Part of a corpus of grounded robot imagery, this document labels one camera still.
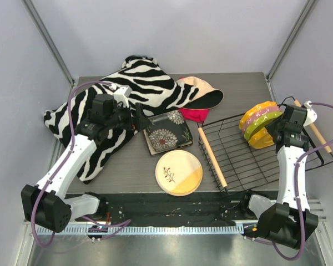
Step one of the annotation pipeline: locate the black square plate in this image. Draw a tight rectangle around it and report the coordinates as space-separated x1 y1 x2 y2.
143 110 193 156

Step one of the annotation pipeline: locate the orange dotted plate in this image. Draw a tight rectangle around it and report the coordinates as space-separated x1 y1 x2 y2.
248 127 274 149

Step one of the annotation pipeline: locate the left wooden rack handle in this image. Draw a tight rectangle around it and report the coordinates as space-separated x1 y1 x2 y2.
198 127 228 188

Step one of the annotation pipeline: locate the yellow dotted plate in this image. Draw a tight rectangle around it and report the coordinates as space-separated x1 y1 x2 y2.
239 101 277 129

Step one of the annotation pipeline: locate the zebra print blanket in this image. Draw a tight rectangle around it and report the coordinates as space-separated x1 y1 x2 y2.
44 55 198 184

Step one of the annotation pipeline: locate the yellow cream round plate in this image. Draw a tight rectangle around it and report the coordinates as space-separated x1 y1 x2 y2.
155 150 203 197

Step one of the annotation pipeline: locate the purple cable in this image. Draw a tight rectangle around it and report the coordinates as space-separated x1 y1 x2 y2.
244 101 333 260
32 81 133 248

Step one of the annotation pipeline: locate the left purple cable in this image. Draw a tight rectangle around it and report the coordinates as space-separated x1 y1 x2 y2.
32 81 133 248

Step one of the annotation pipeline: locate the black wire dish rack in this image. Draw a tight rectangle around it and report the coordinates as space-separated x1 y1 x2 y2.
197 96 333 193

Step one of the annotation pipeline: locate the green dotted plate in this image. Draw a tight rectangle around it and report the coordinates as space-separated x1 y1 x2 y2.
243 111 282 141

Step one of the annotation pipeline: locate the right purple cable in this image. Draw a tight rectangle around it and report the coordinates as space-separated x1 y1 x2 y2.
244 101 333 260

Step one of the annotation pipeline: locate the wooden rack handle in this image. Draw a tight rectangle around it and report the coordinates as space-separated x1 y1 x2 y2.
198 127 228 188
294 100 327 145

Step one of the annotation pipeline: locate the white slotted cable duct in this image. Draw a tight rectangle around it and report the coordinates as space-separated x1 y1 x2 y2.
35 224 244 236

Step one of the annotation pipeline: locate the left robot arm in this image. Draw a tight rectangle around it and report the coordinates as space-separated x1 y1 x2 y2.
21 94 150 233

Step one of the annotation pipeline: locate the beige bucket hat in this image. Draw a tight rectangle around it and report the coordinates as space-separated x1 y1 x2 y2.
176 76 224 110

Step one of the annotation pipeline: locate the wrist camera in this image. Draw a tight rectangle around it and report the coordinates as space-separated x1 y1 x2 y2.
113 86 132 108
303 101 317 127

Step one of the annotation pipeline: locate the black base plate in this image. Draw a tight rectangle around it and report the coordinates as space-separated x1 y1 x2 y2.
88 192 256 227

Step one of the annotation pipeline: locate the pink cloth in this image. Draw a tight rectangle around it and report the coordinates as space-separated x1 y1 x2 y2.
179 108 209 123

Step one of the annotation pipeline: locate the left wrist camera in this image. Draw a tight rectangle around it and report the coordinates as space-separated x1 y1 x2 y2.
113 86 132 108

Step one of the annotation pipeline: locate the purple dotted plate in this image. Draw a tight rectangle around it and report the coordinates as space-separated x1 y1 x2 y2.
241 106 280 134

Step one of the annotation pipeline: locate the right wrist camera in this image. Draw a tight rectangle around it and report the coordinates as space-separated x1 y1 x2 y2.
303 101 317 127

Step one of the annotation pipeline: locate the right wooden rack handle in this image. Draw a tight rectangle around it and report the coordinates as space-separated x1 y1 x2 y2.
294 100 327 145

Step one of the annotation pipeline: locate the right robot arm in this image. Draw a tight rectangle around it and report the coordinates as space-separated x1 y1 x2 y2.
239 104 319 249

